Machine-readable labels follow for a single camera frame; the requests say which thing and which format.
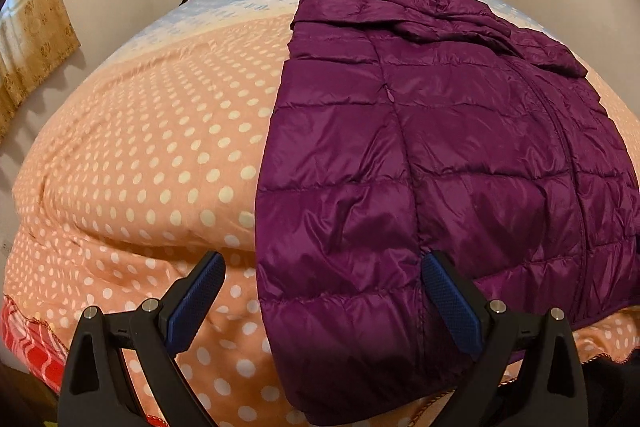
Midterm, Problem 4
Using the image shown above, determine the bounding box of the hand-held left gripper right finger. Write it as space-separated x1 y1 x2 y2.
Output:
420 250 589 427

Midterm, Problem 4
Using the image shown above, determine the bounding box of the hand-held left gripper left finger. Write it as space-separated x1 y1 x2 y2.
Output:
56 251 226 427

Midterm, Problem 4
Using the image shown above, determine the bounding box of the purple hooded puffer jacket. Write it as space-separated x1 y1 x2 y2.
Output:
254 0 640 425

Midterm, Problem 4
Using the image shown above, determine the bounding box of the wide yellow floral curtain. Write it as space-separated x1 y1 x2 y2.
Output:
0 0 82 140

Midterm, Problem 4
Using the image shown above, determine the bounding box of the polka dot quilt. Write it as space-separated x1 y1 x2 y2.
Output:
2 0 640 427

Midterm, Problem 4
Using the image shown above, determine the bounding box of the red patterned bed sheet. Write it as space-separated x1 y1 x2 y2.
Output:
0 297 71 395

